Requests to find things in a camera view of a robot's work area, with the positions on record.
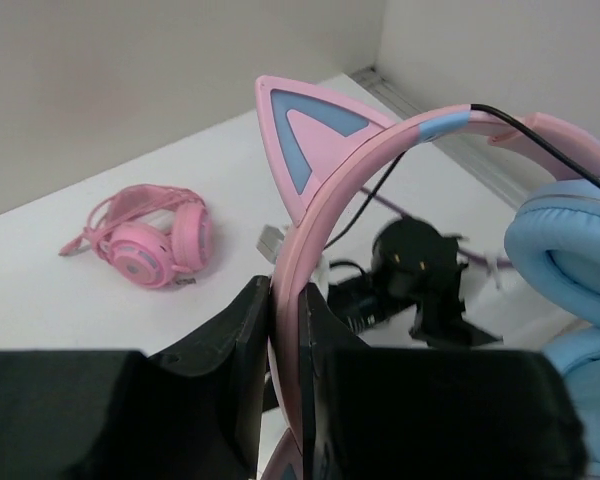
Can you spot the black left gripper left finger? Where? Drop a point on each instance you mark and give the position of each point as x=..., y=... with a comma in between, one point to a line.
x=190, y=411

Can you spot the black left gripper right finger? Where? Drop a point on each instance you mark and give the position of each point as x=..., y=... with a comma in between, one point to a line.
x=395, y=413

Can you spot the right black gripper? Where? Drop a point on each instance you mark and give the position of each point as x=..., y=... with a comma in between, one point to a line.
x=363, y=302

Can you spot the pink blue cat-ear headphones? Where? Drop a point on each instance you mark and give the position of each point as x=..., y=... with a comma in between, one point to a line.
x=322, y=148

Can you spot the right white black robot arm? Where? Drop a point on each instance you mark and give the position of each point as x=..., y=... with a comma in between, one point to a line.
x=412, y=264

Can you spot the pink headphones with wrapped cable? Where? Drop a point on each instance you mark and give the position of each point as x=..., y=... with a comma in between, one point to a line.
x=154, y=235

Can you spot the aluminium rail right edge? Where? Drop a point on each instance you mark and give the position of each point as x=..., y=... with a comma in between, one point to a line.
x=518, y=148

